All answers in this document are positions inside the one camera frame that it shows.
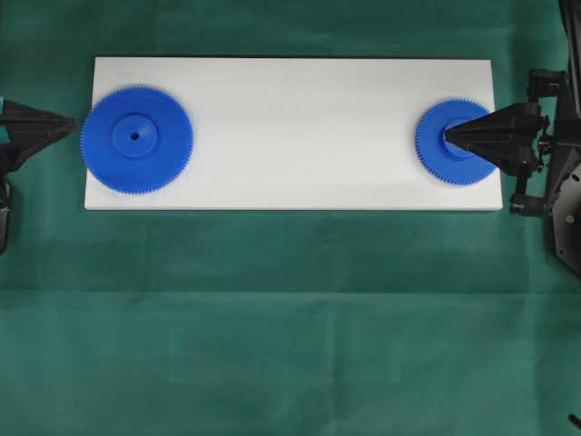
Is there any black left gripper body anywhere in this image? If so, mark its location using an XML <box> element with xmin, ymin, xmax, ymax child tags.
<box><xmin>0</xmin><ymin>171</ymin><xmax>14</xmax><ymax>254</ymax></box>

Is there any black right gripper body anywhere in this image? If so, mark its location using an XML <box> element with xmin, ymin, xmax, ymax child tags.
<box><xmin>509</xmin><ymin>69</ymin><xmax>573</xmax><ymax>217</ymax></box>

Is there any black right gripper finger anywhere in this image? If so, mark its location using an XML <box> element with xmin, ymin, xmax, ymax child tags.
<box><xmin>445</xmin><ymin>103</ymin><xmax>536</xmax><ymax>136</ymax></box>
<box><xmin>445</xmin><ymin>134</ymin><xmax>531</xmax><ymax>174</ymax></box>

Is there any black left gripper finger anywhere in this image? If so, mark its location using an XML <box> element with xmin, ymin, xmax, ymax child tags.
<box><xmin>1</xmin><ymin>124</ymin><xmax>77</xmax><ymax>173</ymax></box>
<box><xmin>1</xmin><ymin>99</ymin><xmax>78</xmax><ymax>129</ymax></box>

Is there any small blue plastic gear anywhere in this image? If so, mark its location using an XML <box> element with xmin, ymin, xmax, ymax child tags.
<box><xmin>414</xmin><ymin>99</ymin><xmax>496</xmax><ymax>186</ymax></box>

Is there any large blue plastic gear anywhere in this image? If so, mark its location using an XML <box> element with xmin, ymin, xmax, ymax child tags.
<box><xmin>80</xmin><ymin>86</ymin><xmax>194</xmax><ymax>194</ymax></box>

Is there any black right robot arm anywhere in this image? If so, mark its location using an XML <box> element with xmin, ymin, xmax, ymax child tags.
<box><xmin>445</xmin><ymin>1</ymin><xmax>580</xmax><ymax>273</ymax></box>

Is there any green table cloth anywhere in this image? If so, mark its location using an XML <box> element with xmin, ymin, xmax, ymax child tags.
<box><xmin>1</xmin><ymin>1</ymin><xmax>580</xmax><ymax>435</ymax></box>

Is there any white rectangular board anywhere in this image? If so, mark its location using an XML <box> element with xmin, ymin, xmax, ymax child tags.
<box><xmin>84</xmin><ymin>56</ymin><xmax>502</xmax><ymax>211</ymax></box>

